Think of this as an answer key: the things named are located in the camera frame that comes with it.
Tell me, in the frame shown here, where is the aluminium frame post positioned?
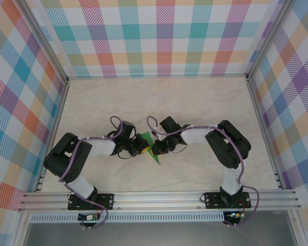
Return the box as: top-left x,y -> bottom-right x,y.
20,0 -> 70,84
245,0 -> 297,81

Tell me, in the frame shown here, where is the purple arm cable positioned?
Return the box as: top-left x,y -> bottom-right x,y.
58,116 -> 125,230
146,116 -> 260,228

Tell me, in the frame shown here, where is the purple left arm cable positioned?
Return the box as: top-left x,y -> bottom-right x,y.
58,116 -> 125,230

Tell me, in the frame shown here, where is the thin aluminium table edge rail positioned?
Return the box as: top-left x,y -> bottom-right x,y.
66,73 -> 249,79

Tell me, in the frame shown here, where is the wide aluminium mounting rail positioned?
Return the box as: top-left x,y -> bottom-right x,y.
17,191 -> 302,213

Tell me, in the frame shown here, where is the grey metal panel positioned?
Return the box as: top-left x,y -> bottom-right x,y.
23,221 -> 298,246

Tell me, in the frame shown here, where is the aluminium frame leg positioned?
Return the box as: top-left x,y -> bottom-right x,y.
288,210 -> 307,246
14,212 -> 31,246

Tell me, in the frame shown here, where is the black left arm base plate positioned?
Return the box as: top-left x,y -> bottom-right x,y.
67,193 -> 115,211

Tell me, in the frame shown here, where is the green paper sheet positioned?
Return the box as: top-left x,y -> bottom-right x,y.
140,131 -> 161,165

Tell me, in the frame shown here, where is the aluminium table side rail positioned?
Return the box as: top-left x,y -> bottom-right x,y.
246,76 -> 285,191
35,79 -> 70,193

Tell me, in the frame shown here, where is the slotted grey cable duct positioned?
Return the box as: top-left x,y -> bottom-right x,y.
29,211 -> 225,223

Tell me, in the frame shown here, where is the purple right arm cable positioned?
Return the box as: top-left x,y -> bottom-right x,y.
146,116 -> 260,228

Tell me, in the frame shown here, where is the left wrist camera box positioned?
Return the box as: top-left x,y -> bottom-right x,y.
118,121 -> 137,139

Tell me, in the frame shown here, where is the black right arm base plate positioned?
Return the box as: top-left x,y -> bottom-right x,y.
204,192 -> 252,210

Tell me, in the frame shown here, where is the black cable clamp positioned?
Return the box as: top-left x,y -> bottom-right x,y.
79,220 -> 100,231

